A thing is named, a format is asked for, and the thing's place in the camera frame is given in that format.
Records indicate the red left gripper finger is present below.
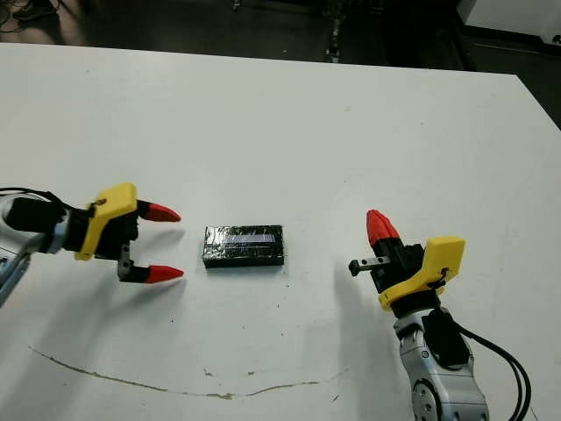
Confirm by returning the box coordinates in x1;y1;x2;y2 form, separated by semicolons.
137;199;182;223
130;264;186;284

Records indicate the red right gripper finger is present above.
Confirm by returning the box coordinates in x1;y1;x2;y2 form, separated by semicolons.
366;209;394;260
373;209;407;258

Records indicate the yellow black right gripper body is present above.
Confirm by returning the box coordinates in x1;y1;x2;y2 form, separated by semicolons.
348;236;467;315

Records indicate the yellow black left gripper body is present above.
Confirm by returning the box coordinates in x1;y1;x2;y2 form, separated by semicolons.
65;182;141;284

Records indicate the black rectangular box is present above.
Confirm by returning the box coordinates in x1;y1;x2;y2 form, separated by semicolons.
202;224;287;270

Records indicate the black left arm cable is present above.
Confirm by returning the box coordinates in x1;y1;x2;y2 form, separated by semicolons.
0;187;71;211

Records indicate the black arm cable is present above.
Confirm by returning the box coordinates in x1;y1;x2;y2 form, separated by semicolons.
455;322;535;421
0;187;71;211

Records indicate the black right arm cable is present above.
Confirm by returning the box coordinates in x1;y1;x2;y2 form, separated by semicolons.
455;322;535;421

